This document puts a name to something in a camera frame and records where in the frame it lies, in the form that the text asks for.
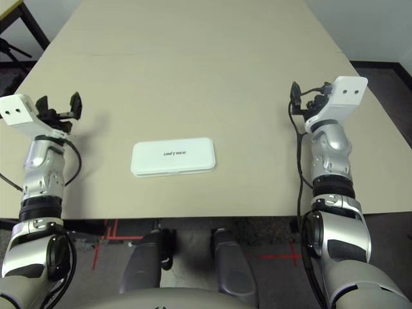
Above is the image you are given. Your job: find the white pencil case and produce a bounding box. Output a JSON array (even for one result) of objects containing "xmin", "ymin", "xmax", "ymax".
[{"xmin": 130, "ymin": 137, "xmax": 217, "ymax": 178}]

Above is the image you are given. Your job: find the grey right robot leg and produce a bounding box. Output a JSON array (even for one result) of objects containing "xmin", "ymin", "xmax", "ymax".
[{"xmin": 211, "ymin": 228, "xmax": 260, "ymax": 306}]

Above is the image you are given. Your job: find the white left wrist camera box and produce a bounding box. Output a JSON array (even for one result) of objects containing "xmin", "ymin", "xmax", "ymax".
[{"xmin": 0, "ymin": 93, "xmax": 67, "ymax": 139}]

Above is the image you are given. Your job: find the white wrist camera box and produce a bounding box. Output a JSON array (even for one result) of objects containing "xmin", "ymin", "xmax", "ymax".
[
  {"xmin": 0, "ymin": 93, "xmax": 67, "ymax": 139},
  {"xmin": 304, "ymin": 76, "xmax": 369, "ymax": 133}
]

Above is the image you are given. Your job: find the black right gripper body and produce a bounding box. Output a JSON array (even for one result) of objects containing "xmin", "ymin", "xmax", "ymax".
[{"xmin": 302, "ymin": 95, "xmax": 328, "ymax": 118}]

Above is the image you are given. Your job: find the grey robot torso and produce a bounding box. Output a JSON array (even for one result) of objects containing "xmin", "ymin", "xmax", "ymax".
[{"xmin": 73, "ymin": 286, "xmax": 258, "ymax": 309}]

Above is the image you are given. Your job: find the black left camera cable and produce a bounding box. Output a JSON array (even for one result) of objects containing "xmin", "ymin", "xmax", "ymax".
[{"xmin": 0, "ymin": 173, "xmax": 25, "ymax": 192}]

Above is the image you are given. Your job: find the grey robot leg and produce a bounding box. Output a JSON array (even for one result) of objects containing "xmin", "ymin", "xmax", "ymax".
[
  {"xmin": 120, "ymin": 229, "xmax": 177, "ymax": 295},
  {"xmin": 211, "ymin": 228, "xmax": 260, "ymax": 306}
]

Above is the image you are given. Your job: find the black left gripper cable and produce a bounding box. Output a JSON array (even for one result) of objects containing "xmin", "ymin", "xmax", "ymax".
[{"xmin": 62, "ymin": 141, "xmax": 83, "ymax": 187}]

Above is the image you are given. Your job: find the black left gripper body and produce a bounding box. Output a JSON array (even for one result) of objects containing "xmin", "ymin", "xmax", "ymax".
[{"xmin": 37, "ymin": 108, "xmax": 73, "ymax": 133}]

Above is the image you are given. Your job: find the black camera cable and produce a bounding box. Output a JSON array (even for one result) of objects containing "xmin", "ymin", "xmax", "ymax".
[
  {"xmin": 0, "ymin": 173, "xmax": 25, "ymax": 192},
  {"xmin": 287, "ymin": 82, "xmax": 334, "ymax": 226}
]

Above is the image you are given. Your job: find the black tripod stand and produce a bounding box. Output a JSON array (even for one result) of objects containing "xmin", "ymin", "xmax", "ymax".
[{"xmin": 0, "ymin": 38, "xmax": 33, "ymax": 73}]

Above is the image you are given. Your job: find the black right camera cable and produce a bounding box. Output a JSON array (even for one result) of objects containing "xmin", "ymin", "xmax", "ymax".
[{"xmin": 287, "ymin": 82, "xmax": 334, "ymax": 226}]

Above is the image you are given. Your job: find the side table with black frame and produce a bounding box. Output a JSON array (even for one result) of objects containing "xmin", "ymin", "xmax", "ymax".
[{"xmin": 0, "ymin": 3, "xmax": 51, "ymax": 70}]

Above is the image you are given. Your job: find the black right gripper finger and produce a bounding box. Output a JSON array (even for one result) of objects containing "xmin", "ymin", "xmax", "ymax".
[{"xmin": 290, "ymin": 82, "xmax": 302, "ymax": 112}]

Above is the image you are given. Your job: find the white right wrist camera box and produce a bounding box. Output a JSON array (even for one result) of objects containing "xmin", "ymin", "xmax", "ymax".
[{"xmin": 304, "ymin": 76, "xmax": 369, "ymax": 133}]

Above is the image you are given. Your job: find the grey left robot leg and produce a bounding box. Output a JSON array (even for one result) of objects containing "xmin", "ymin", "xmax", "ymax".
[{"xmin": 120, "ymin": 229, "xmax": 177, "ymax": 295}]

